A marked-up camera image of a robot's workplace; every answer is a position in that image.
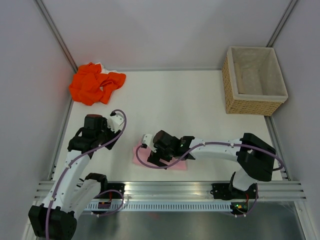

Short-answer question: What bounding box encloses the pink t-shirt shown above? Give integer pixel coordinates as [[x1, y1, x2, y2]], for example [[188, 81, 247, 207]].
[[132, 143, 188, 171]]

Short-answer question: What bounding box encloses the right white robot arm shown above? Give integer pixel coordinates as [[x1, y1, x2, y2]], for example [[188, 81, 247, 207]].
[[141, 130, 276, 200]]

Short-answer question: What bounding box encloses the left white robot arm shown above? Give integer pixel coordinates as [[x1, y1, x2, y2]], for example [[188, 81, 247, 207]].
[[28, 109, 127, 240]]

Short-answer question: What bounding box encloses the orange t-shirt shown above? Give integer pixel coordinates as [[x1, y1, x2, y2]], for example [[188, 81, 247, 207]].
[[68, 62, 127, 106]]

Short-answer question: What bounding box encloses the white t-shirt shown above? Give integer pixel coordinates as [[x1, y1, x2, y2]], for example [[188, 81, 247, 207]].
[[95, 62, 117, 74]]

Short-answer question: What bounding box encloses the wicker basket with liner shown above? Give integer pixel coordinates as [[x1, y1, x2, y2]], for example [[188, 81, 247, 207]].
[[222, 46, 288, 117]]

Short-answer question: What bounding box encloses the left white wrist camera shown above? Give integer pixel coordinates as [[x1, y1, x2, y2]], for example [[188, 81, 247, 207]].
[[107, 113, 125, 133]]

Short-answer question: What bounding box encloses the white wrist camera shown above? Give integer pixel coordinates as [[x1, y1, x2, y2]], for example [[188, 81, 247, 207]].
[[107, 113, 125, 133], [141, 134, 156, 152]]

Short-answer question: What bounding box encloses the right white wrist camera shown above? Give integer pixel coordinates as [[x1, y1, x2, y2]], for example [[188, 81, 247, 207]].
[[141, 134, 156, 152]]

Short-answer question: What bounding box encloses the aluminium front rail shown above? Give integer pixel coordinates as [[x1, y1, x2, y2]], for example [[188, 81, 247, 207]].
[[34, 180, 307, 202]]

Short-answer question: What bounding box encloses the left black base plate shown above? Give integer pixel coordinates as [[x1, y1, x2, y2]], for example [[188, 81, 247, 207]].
[[99, 182, 125, 200]]

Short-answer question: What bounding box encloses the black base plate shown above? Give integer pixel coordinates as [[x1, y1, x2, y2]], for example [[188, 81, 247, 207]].
[[210, 183, 257, 201], [99, 182, 125, 200]]

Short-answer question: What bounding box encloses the white slotted cable duct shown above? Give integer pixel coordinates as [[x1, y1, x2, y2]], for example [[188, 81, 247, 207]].
[[84, 201, 232, 211]]

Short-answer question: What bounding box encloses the back table edge rail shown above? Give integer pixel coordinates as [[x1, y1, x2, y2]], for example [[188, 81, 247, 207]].
[[106, 66, 222, 73]]

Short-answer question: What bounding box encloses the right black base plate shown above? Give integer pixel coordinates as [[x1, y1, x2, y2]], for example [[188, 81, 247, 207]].
[[210, 183, 257, 201]]

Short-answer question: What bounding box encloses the right table side rail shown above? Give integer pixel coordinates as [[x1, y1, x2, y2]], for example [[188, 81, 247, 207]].
[[264, 116, 292, 181]]

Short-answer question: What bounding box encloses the left corner aluminium post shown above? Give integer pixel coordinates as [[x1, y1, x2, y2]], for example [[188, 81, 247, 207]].
[[33, 0, 78, 73]]

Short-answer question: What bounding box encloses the corner aluminium post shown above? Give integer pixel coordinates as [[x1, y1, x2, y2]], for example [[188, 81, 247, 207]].
[[265, 0, 300, 48], [33, 0, 78, 73]]

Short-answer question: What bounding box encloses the right corner aluminium post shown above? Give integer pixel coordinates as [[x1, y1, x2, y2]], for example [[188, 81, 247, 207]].
[[265, 0, 300, 48]]

